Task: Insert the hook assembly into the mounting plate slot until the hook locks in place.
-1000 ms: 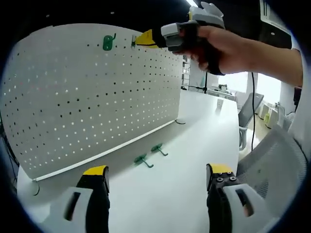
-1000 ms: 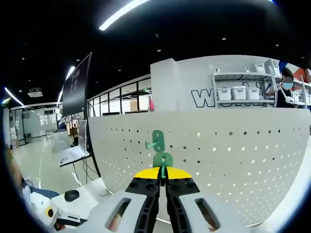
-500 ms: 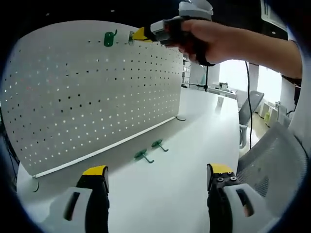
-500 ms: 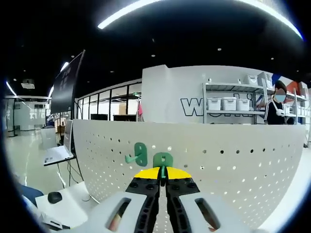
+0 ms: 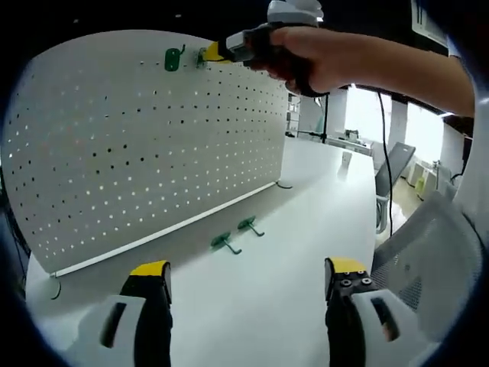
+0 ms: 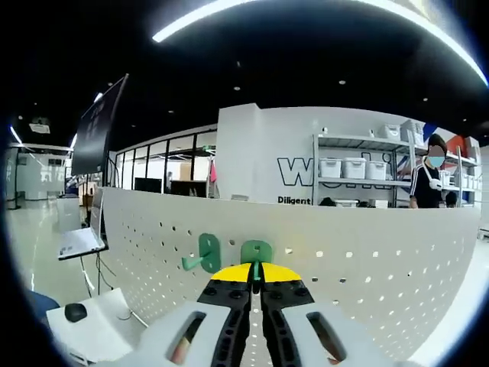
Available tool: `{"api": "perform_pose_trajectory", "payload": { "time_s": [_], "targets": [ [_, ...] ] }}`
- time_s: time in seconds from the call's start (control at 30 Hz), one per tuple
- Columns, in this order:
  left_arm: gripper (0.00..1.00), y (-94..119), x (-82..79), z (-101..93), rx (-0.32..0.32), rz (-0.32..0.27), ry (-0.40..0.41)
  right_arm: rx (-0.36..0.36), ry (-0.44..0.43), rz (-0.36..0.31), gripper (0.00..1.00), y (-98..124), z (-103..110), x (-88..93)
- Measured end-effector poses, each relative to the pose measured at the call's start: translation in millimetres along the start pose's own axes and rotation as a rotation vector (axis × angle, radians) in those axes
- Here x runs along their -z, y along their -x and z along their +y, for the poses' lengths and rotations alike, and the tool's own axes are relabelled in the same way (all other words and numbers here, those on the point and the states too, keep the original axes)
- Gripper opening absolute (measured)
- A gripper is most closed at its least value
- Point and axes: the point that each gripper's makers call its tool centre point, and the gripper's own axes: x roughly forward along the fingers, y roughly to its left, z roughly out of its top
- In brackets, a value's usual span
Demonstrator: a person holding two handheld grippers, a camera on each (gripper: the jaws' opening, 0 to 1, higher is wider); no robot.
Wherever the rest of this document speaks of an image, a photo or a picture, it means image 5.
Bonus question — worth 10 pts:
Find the black tripod stand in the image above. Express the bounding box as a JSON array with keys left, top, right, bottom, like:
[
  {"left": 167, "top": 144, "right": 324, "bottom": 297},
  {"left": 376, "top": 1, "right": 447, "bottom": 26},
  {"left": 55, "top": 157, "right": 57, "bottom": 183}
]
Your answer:
[{"left": 296, "top": 93, "right": 330, "bottom": 145}]

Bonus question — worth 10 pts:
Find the white ceiling air conditioner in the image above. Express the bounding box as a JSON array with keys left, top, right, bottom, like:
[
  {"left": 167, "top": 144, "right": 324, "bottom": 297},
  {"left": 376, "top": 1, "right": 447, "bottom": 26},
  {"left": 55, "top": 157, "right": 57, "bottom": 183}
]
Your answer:
[{"left": 411, "top": 0, "right": 449, "bottom": 47}]

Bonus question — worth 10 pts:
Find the white perforated mounting plate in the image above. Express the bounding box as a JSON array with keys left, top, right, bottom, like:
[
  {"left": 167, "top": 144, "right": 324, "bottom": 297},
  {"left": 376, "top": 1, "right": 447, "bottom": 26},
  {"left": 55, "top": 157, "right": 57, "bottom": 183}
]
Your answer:
[{"left": 0, "top": 29, "right": 294, "bottom": 302}]

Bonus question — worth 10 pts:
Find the white low cabinet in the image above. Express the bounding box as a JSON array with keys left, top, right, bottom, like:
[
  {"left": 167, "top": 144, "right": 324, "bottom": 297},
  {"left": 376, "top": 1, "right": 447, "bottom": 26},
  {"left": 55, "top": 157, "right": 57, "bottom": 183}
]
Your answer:
[{"left": 406, "top": 160, "right": 439, "bottom": 200}]

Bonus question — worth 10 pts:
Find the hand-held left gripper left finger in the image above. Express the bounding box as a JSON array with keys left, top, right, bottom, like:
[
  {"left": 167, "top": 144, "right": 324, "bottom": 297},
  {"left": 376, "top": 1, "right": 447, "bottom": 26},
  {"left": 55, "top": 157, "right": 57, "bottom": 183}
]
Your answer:
[{"left": 74, "top": 260, "right": 174, "bottom": 367}]

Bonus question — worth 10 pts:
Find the grey mesh office chair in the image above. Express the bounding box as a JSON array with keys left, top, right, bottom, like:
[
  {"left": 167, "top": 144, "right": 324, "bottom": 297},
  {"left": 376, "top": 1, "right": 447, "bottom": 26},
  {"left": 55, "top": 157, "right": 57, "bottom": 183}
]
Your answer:
[{"left": 373, "top": 190, "right": 486, "bottom": 345}]

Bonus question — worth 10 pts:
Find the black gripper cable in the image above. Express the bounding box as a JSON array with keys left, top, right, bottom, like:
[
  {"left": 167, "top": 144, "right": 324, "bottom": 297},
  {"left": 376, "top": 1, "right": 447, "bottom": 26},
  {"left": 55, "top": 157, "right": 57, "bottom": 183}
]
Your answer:
[{"left": 376, "top": 88, "right": 395, "bottom": 239}]

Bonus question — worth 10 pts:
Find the small white box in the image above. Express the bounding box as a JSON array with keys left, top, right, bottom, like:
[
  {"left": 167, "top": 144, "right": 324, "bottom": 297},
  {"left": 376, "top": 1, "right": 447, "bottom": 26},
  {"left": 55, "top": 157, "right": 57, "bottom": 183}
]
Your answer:
[{"left": 335, "top": 150, "right": 353, "bottom": 180}]

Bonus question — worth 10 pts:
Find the person's right hand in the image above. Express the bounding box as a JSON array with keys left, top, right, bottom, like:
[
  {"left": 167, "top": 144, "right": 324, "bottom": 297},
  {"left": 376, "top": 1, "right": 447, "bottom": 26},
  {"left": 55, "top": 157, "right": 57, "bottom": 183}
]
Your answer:
[{"left": 268, "top": 26, "right": 351, "bottom": 98}]

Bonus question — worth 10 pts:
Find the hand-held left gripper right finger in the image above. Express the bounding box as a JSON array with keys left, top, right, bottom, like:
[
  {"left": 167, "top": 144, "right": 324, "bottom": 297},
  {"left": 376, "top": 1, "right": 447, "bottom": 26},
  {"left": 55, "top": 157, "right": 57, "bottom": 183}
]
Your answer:
[{"left": 325, "top": 256, "right": 441, "bottom": 367}]

